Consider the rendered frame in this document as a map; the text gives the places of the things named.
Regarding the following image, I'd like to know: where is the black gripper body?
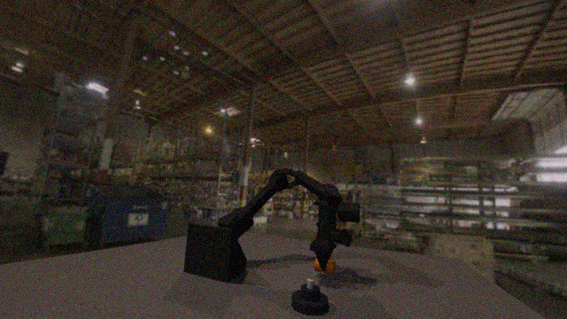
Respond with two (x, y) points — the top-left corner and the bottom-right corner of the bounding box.
(309, 219), (337, 253)

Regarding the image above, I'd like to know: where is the orange cylinder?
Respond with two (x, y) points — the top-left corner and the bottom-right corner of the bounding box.
(315, 258), (335, 275)

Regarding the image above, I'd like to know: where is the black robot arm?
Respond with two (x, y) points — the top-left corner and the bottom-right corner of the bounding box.
(217, 168), (360, 247)

